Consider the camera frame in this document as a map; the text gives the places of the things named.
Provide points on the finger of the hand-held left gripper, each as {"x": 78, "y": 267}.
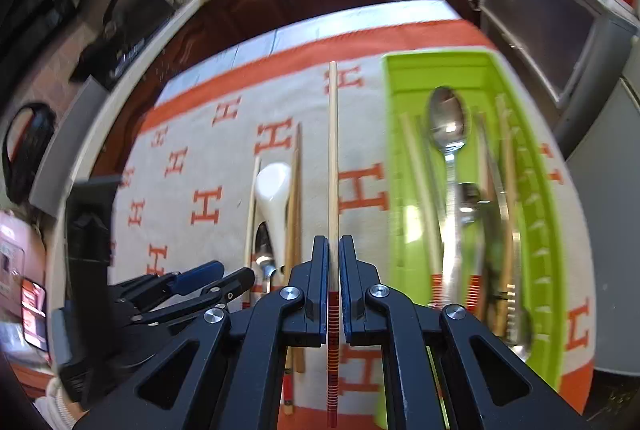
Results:
{"x": 235, "y": 285}
{"x": 200, "y": 274}

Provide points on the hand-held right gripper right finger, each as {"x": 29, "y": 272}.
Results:
{"x": 347, "y": 295}

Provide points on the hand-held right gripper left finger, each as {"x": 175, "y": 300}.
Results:
{"x": 320, "y": 290}

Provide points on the brown chopstick red striped end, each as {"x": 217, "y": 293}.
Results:
{"x": 333, "y": 149}
{"x": 298, "y": 169}
{"x": 293, "y": 210}

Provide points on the green plastic utensil tray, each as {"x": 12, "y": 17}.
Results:
{"x": 400, "y": 74}

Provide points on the person's left forearm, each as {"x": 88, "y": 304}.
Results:
{"x": 52, "y": 405}

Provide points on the red packet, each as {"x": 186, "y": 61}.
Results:
{"x": 32, "y": 315}

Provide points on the white ceramic spoon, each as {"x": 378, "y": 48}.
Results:
{"x": 272, "y": 190}

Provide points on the black round bag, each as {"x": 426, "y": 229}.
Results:
{"x": 27, "y": 149}

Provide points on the orange letter print blanket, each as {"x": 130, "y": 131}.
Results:
{"x": 200, "y": 149}

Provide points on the black appliance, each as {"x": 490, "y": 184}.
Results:
{"x": 130, "y": 24}

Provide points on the grey shelf cabinet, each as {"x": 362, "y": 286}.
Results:
{"x": 540, "y": 24}

